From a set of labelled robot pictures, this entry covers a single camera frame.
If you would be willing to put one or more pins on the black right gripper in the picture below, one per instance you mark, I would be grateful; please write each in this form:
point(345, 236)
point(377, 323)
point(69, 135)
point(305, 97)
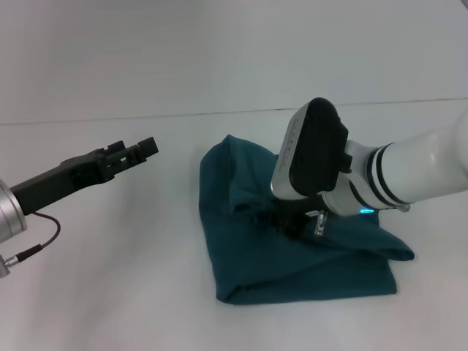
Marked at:
point(290, 215)

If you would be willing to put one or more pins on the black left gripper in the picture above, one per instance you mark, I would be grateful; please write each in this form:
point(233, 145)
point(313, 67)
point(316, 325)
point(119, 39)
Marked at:
point(62, 179)

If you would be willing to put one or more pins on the teal t-shirt with FREE print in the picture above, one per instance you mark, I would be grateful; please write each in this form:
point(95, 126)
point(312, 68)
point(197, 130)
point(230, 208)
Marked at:
point(237, 256)

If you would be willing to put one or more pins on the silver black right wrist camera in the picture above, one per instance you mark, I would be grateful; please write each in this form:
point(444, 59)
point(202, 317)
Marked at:
point(314, 150)

